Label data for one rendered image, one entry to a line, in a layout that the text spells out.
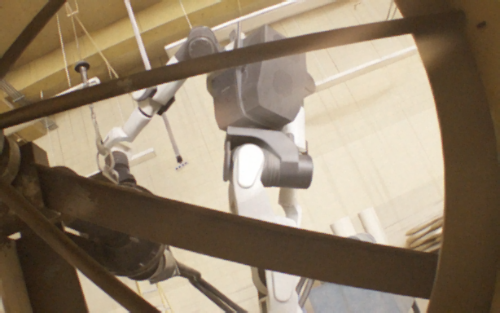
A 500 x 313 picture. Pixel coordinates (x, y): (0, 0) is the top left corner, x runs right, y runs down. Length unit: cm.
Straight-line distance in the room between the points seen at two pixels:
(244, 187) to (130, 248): 38
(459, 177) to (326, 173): 875
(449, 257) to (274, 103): 96
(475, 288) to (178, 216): 43
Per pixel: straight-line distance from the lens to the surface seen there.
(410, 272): 67
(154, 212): 68
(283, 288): 124
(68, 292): 80
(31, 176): 77
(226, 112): 143
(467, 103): 60
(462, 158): 57
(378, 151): 961
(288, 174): 138
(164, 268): 151
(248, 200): 130
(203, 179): 936
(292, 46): 56
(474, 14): 63
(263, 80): 137
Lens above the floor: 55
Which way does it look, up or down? 20 degrees up
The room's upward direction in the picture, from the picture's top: 23 degrees counter-clockwise
